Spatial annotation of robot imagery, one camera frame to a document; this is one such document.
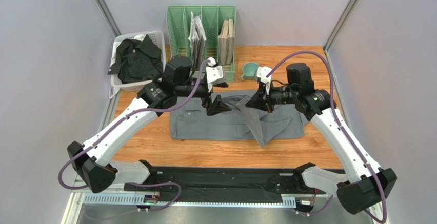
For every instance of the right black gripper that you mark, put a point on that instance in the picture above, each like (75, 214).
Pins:
(267, 100)

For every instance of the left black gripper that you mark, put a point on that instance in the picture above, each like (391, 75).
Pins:
(217, 107)

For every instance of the grey long sleeve shirt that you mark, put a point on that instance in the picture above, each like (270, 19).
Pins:
(241, 123)

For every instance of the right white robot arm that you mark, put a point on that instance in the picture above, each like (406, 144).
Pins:
(341, 141)

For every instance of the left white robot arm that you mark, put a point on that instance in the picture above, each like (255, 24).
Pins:
(93, 159)

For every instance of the teal cup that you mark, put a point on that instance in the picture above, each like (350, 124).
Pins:
(249, 71)

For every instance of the brown books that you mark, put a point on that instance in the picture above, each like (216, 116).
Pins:
(226, 40)

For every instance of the grey magazines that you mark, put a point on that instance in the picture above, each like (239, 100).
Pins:
(197, 40)

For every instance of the green file organizer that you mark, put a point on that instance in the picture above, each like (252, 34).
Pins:
(178, 19)

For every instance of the white laundry basket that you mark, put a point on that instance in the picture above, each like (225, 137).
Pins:
(157, 37)

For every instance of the black striped shirt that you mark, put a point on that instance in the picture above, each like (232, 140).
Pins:
(137, 60)

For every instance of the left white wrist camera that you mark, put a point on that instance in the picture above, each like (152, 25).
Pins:
(214, 72)

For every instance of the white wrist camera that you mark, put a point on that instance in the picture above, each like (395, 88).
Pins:
(214, 72)
(263, 78)

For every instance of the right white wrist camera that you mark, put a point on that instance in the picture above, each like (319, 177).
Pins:
(263, 78)

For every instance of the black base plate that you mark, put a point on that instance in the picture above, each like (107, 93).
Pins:
(223, 185)

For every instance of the aluminium frame rail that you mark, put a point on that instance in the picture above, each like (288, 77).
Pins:
(140, 199)

